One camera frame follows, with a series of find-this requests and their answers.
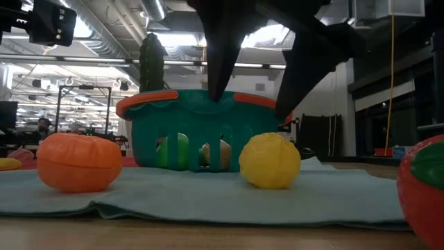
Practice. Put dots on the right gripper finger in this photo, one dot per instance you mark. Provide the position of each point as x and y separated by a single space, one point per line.
225 34
312 59

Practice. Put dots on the yellow toy lemon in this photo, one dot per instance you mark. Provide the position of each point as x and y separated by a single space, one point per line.
270 161

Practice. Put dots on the green toy pepper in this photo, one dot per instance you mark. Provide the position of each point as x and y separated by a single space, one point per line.
182 152

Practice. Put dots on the yellow toy banana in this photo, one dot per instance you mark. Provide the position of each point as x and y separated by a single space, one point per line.
8 164

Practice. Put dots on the orange toy pumpkin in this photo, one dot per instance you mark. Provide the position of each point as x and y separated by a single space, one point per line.
78 163

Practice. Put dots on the large red toy strawberry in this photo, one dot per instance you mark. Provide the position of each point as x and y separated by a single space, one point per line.
416 208

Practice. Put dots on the black panel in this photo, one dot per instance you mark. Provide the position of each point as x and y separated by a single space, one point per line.
319 135

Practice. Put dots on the ceiling light strip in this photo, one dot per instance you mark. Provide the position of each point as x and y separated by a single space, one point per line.
86 60

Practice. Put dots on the black monitor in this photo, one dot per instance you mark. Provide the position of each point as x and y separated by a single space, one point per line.
8 114

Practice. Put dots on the person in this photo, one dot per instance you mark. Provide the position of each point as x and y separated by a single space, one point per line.
44 126

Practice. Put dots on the red box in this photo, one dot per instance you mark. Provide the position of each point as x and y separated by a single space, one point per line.
383 152

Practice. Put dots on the blue and white box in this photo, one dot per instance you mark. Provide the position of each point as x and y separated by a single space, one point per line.
404 152

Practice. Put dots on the light blue cloth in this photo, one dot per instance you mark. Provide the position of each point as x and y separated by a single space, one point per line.
208 198

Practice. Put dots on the small silver ceiling duct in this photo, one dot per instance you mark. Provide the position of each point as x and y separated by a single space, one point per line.
154 8

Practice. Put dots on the black rack frame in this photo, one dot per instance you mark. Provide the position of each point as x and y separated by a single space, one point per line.
108 107

